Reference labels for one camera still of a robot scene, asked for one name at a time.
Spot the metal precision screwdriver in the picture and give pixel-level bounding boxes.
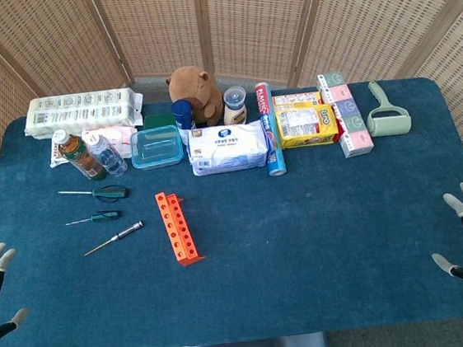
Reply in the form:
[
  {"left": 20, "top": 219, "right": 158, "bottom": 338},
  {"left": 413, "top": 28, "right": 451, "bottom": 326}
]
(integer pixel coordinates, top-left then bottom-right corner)
[{"left": 81, "top": 219, "right": 147, "bottom": 257}]

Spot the small green black screwdriver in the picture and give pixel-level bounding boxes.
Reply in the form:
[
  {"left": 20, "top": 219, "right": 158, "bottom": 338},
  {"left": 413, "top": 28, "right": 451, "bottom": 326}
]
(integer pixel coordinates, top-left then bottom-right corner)
[{"left": 63, "top": 209, "right": 124, "bottom": 227}]

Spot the large green black screwdriver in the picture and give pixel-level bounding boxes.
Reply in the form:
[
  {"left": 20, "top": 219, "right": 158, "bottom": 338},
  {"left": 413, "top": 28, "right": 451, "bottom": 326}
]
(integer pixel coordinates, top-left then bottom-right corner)
[{"left": 57, "top": 183, "right": 130, "bottom": 207}]

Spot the orange test tube rack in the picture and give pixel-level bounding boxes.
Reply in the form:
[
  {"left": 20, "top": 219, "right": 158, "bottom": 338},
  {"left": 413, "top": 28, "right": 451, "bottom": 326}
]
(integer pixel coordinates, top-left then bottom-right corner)
[{"left": 154, "top": 188, "right": 207, "bottom": 270}]

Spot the green lint roller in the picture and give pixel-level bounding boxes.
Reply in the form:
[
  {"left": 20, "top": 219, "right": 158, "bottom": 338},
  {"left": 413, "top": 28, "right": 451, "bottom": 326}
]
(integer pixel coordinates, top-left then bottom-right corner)
[{"left": 361, "top": 77, "right": 414, "bottom": 139}]

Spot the white red printed packet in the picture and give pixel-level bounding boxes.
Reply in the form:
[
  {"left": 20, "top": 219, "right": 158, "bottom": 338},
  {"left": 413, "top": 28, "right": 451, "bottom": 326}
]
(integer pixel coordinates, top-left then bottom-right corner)
[{"left": 47, "top": 139, "right": 68, "bottom": 169}]

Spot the green tea bottle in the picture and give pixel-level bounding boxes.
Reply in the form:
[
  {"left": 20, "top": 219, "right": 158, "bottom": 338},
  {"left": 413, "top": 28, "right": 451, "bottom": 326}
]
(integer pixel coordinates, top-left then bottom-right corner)
[{"left": 51, "top": 125, "right": 108, "bottom": 185}]

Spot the pastel tissue box stack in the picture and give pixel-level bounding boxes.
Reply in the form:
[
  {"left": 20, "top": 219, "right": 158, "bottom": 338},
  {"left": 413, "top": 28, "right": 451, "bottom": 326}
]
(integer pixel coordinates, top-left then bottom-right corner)
[{"left": 315, "top": 68, "right": 376, "bottom": 162}]

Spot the clear water bottle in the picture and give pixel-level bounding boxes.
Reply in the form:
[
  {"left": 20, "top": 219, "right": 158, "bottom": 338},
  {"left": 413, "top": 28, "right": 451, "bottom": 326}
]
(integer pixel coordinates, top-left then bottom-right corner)
[{"left": 85, "top": 129, "right": 130, "bottom": 180}]

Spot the pink white snack bag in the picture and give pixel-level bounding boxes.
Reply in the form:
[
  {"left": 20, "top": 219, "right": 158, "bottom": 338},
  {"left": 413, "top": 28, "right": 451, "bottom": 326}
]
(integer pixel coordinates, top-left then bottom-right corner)
[{"left": 81, "top": 124, "right": 141, "bottom": 163}]

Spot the white toilet paper pack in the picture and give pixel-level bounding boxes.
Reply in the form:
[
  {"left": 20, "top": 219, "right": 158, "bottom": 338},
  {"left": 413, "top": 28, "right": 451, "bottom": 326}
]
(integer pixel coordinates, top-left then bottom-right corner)
[{"left": 20, "top": 85, "right": 147, "bottom": 141}]

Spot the yellow snack bag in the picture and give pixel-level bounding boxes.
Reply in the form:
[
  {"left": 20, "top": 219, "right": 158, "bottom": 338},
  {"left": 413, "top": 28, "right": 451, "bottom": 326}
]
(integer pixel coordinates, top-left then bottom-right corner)
[{"left": 274, "top": 102, "right": 341, "bottom": 151}]

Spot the clear container teal lid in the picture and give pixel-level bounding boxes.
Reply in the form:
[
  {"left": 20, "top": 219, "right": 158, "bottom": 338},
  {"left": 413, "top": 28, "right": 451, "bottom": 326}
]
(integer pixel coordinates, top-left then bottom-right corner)
[{"left": 129, "top": 123, "right": 187, "bottom": 172}]

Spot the blue plastic wrap roll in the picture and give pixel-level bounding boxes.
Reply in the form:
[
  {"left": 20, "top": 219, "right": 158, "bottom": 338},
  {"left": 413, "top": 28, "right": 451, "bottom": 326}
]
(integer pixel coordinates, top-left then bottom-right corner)
[{"left": 253, "top": 80, "right": 289, "bottom": 179}]

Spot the red white snack box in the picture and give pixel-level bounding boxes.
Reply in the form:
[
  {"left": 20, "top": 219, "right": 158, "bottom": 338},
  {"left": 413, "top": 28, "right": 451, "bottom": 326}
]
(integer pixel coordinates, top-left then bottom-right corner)
[{"left": 272, "top": 90, "right": 324, "bottom": 111}]

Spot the dark green box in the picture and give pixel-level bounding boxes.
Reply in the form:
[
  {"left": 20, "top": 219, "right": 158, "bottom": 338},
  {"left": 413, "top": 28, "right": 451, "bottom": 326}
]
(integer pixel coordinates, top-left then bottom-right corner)
[{"left": 142, "top": 111, "right": 178, "bottom": 130}]

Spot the blue white spray can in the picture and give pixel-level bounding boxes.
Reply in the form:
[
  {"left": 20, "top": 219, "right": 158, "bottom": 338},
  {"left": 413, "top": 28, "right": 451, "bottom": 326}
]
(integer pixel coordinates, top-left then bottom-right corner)
[{"left": 170, "top": 97, "right": 197, "bottom": 133}]

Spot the white wet wipes pack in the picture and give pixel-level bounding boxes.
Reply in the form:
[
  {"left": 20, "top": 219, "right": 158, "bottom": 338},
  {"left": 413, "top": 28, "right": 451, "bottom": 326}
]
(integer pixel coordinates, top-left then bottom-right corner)
[{"left": 185, "top": 119, "right": 273, "bottom": 178}]

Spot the mayonnaise bottle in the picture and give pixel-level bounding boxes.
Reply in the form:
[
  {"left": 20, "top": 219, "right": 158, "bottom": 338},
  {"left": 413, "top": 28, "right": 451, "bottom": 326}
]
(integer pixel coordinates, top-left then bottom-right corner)
[{"left": 220, "top": 84, "right": 250, "bottom": 128}]

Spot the brown capybara plush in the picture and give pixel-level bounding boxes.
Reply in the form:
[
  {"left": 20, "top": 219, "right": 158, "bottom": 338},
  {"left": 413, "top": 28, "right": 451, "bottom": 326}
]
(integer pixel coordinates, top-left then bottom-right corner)
[{"left": 163, "top": 63, "right": 227, "bottom": 131}]

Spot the wicker folding screen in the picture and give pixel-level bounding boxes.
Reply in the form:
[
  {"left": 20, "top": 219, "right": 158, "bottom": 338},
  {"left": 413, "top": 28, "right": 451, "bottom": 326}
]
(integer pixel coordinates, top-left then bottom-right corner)
[{"left": 0, "top": 0, "right": 463, "bottom": 265}]

